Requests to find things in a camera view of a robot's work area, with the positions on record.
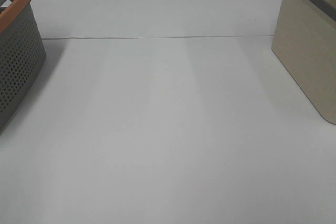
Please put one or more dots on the beige basket grey rim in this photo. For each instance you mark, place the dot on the beige basket grey rim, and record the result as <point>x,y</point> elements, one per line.
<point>304,42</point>

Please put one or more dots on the grey perforated basket orange rim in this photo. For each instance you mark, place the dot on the grey perforated basket orange rim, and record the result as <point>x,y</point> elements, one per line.
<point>22,56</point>

